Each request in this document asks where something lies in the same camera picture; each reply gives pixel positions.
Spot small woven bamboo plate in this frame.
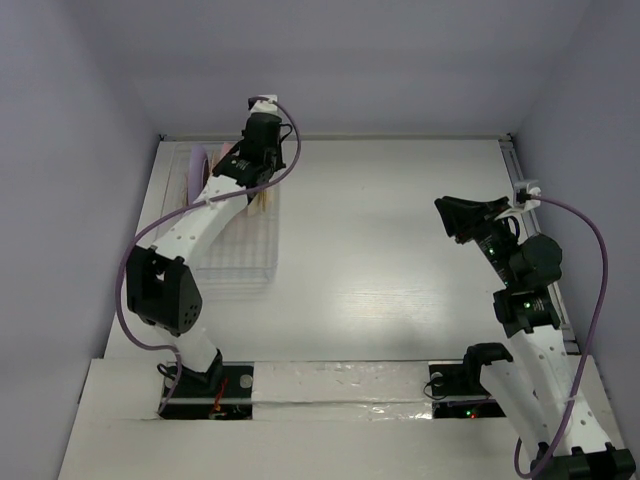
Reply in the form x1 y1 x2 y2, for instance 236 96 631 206
211 154 224 174

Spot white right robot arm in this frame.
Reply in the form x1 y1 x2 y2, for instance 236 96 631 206
435 196 636 479

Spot woven bamboo square plate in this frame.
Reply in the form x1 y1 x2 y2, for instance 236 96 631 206
246 188 274 217

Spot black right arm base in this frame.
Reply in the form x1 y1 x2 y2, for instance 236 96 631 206
423 362 505 420

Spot purple round plate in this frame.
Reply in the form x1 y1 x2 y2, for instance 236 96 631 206
187 145 211 205

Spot clear wire dish rack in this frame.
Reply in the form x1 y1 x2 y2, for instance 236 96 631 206
161 142 280 289

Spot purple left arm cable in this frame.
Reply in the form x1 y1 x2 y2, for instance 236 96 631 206
117 94 301 416

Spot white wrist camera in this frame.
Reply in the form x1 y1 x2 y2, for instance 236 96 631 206
497 179 541 220
248 94 279 117

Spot aluminium rail on table edge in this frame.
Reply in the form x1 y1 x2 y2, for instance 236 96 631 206
498 137 579 356

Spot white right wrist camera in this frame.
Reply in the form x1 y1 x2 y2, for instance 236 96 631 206
497 179 541 220

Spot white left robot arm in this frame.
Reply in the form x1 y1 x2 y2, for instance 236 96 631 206
117 110 296 395

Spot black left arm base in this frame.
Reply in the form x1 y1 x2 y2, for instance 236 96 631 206
160 363 254 420

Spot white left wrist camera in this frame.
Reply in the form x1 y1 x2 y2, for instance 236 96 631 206
248 94 279 117

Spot pink round plate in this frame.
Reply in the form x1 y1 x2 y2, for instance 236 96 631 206
220 142 233 157

